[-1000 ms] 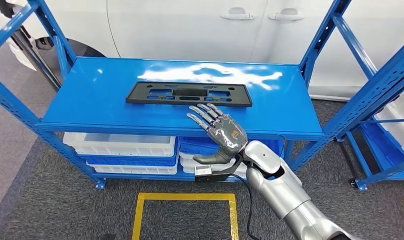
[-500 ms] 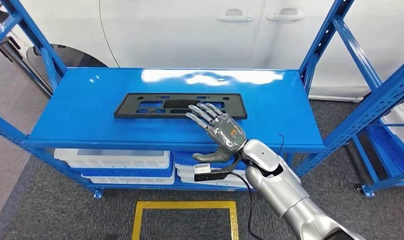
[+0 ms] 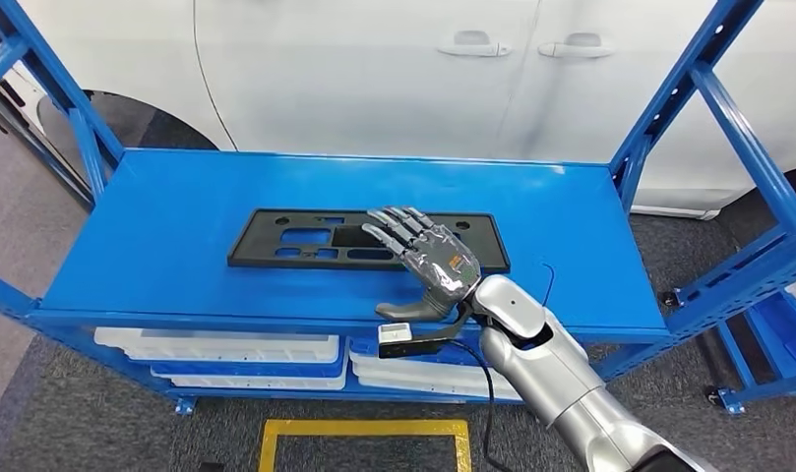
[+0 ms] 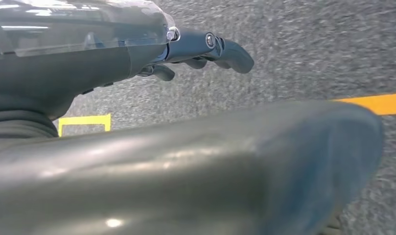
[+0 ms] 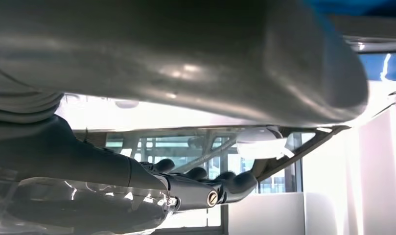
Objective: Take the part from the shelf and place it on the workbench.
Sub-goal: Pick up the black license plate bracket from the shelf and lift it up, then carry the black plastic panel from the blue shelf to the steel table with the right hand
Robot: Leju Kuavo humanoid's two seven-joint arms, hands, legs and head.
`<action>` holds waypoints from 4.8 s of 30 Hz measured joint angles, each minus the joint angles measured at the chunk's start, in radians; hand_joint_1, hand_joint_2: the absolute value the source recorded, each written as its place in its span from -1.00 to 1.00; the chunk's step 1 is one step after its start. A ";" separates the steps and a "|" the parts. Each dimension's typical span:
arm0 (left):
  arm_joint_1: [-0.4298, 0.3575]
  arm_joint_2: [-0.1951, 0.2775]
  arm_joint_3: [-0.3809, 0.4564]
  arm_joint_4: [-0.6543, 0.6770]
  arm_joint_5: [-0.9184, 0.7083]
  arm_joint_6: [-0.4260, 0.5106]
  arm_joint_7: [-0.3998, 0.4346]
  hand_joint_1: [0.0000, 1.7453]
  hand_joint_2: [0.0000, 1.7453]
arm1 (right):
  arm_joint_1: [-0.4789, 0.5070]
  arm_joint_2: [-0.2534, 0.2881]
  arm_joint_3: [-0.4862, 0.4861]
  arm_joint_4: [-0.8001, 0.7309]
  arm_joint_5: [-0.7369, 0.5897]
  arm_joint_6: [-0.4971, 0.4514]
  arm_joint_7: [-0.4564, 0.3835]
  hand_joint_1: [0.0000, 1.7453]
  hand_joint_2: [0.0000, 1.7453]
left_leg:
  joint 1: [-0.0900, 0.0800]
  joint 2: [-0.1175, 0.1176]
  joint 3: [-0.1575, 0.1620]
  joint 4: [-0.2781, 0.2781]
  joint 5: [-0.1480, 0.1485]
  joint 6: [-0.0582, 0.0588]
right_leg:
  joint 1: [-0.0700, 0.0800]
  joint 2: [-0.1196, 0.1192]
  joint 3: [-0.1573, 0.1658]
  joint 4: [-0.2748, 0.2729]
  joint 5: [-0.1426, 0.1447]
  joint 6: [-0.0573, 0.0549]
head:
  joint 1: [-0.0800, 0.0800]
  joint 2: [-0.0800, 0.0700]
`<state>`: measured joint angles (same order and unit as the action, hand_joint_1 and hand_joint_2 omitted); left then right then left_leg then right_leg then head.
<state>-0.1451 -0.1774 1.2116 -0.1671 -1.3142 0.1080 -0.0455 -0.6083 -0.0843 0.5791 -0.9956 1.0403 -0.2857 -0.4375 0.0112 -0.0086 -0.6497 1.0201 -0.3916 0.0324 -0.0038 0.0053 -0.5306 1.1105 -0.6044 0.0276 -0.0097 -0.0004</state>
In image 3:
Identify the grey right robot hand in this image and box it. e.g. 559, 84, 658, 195
361, 206, 482, 322

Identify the black plastic panel part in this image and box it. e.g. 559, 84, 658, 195
226, 207, 512, 275

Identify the blue metal shelf rack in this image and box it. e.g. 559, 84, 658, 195
0, 0, 796, 418

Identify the white plastic tray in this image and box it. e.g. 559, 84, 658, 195
348, 351, 503, 385
354, 374, 523, 402
169, 372, 350, 392
93, 326, 341, 365

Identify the white car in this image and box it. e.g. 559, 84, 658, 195
16, 0, 796, 221

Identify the yellow floor tape square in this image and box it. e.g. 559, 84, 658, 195
258, 418, 473, 472

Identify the black car tyre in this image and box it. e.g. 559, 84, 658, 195
35, 89, 221, 192

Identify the blue wheeled cart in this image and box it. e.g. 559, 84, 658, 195
661, 286, 796, 417

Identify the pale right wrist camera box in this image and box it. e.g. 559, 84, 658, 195
377, 322, 465, 361

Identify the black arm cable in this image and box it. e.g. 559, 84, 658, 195
451, 339, 518, 472

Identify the white car door handle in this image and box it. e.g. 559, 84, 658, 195
537, 32, 616, 61
436, 29, 514, 59

